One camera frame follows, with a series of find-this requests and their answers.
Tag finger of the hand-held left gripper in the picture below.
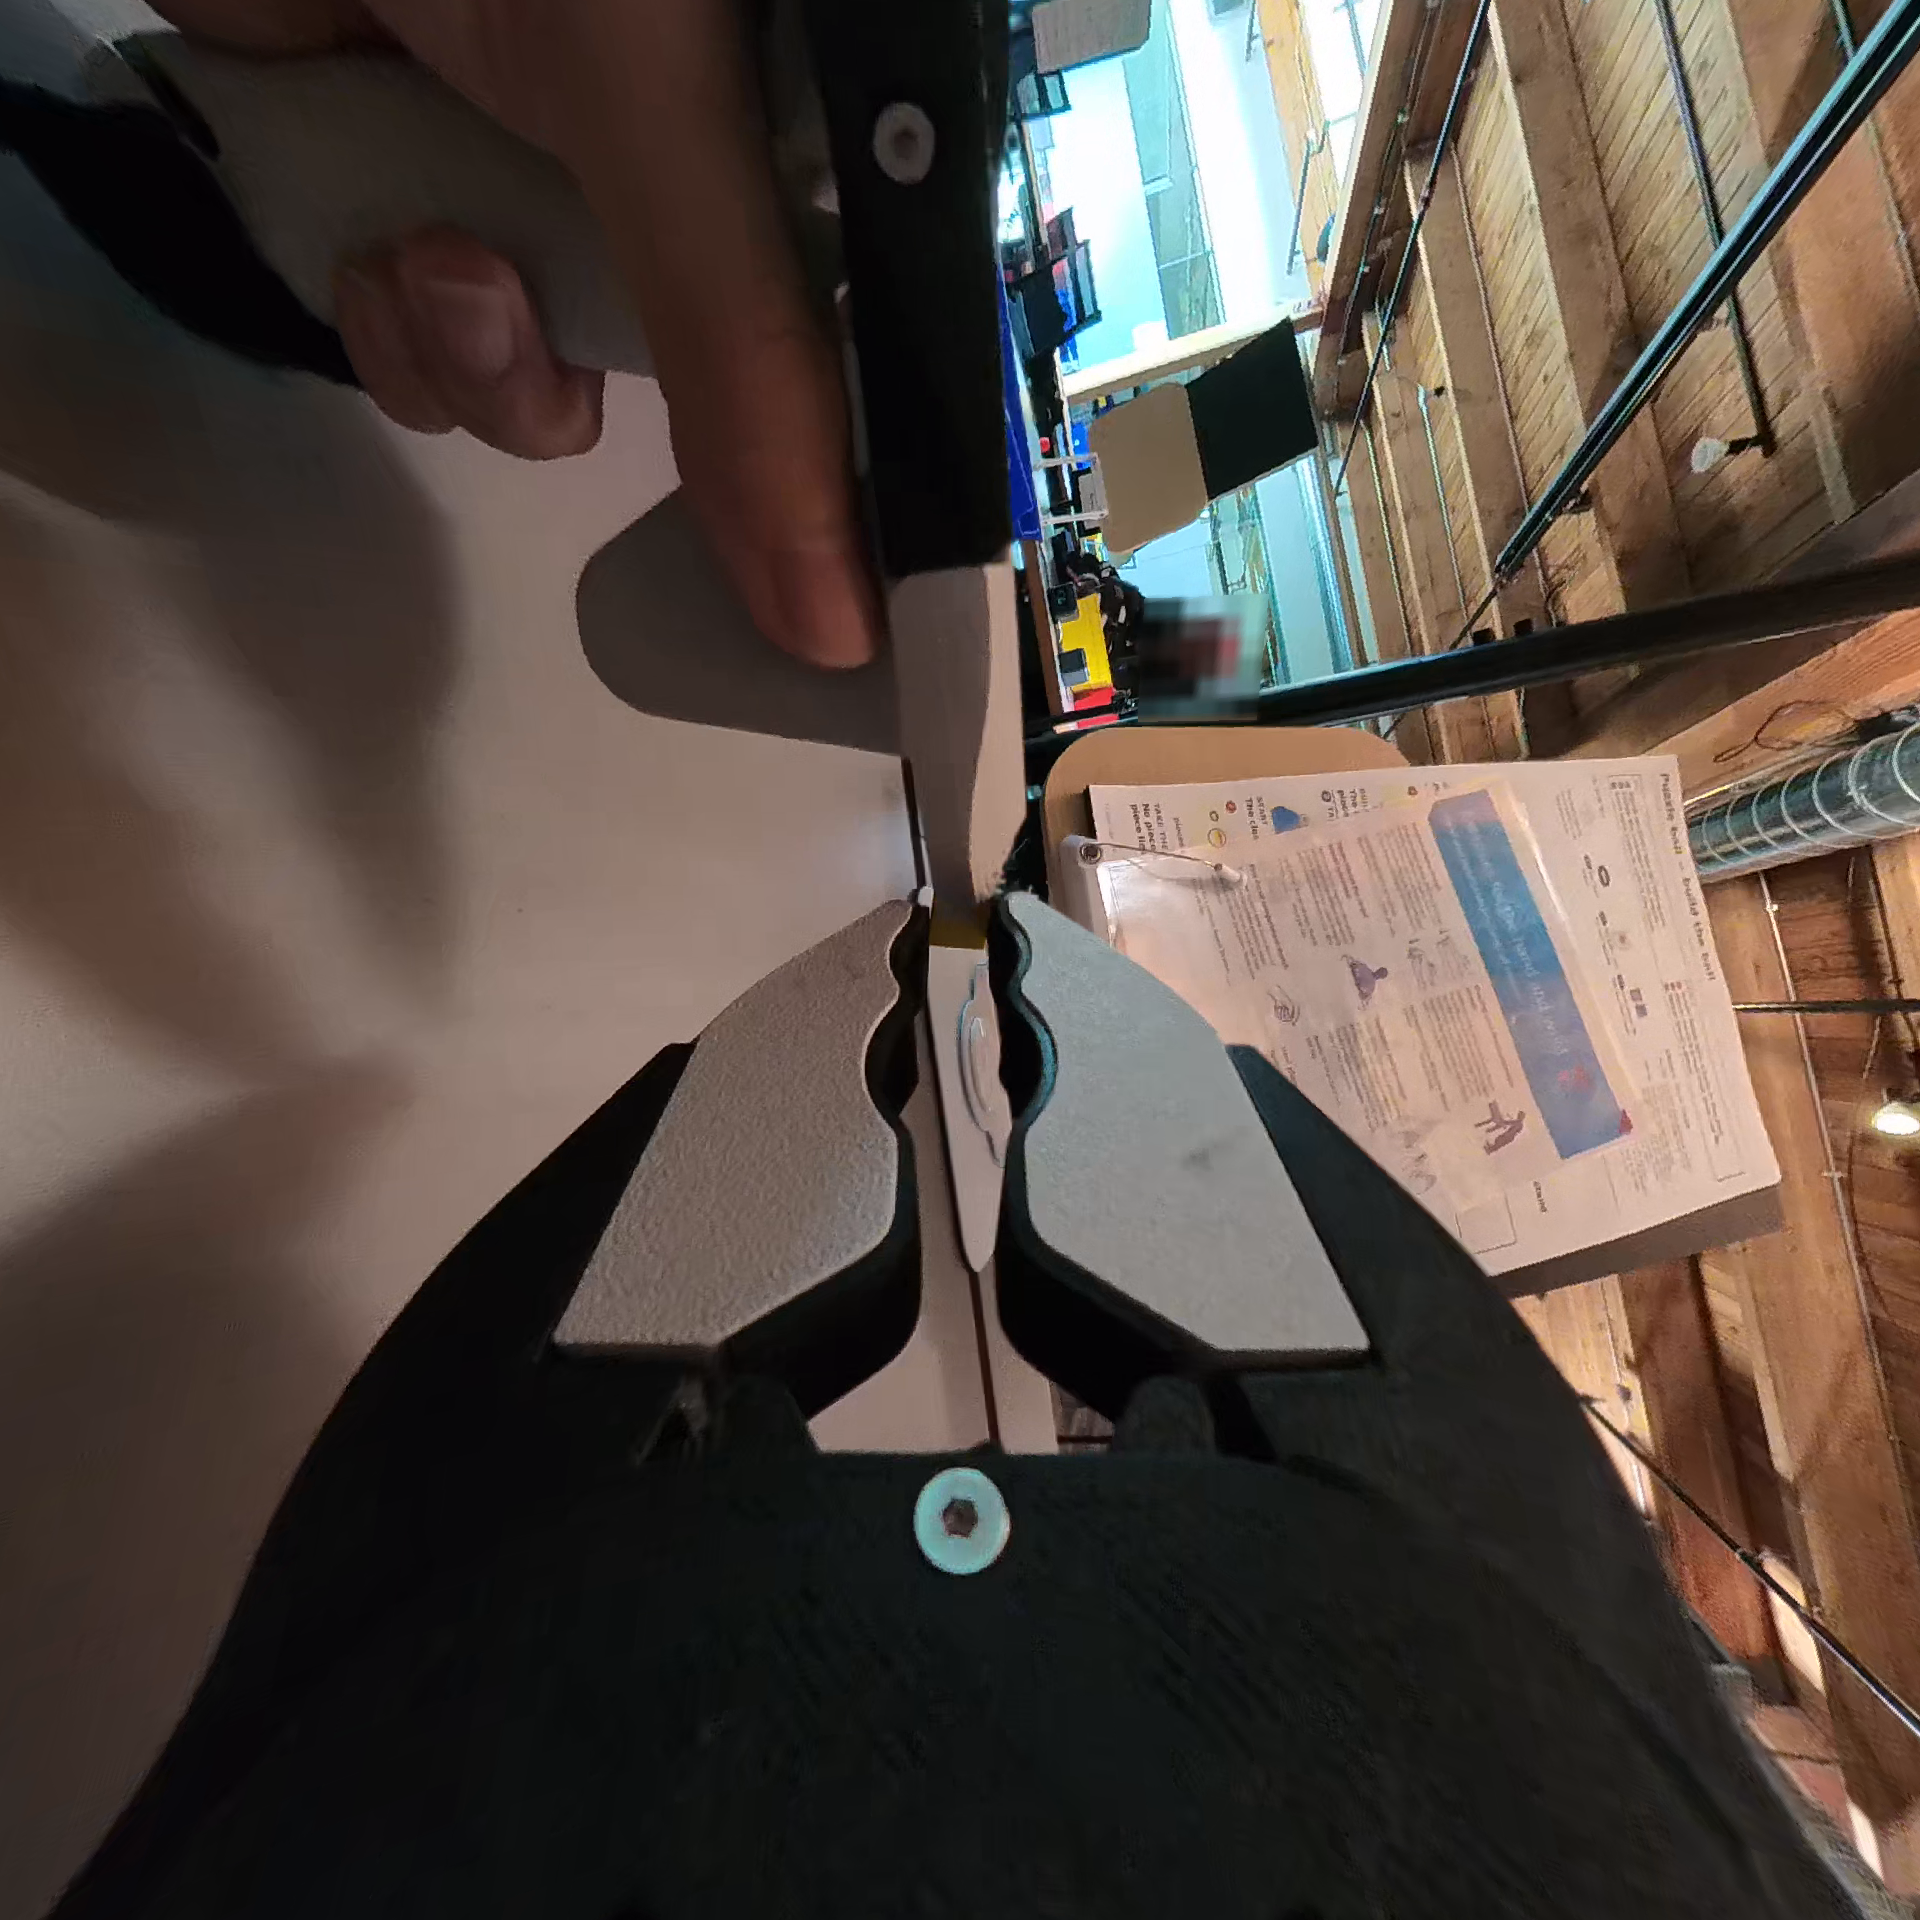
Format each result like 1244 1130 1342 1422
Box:
891 560 1034 924
574 492 913 755

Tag black and tan divider panel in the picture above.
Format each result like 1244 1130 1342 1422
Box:
1089 318 1327 557

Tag wire page clip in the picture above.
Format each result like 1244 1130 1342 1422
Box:
1071 836 1250 888

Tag silver ventilation duct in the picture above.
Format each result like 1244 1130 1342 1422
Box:
1687 719 1920 886

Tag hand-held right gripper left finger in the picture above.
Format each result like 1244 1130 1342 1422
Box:
552 901 923 1365

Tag black metal pole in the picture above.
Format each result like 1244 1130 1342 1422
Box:
1257 560 1920 724

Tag black ceiling track rail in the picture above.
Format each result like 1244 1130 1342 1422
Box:
1492 0 1920 579

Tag printed instruction sheets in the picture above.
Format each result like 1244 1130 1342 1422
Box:
1089 755 1753 1264

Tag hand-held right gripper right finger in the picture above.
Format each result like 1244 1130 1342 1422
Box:
988 892 1371 1368

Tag person's left hand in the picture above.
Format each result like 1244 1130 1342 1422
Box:
146 0 887 672

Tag wooden document stand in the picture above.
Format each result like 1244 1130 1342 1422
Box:
919 724 1788 1306

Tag grey desk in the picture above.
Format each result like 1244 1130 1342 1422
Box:
0 0 1058 1920

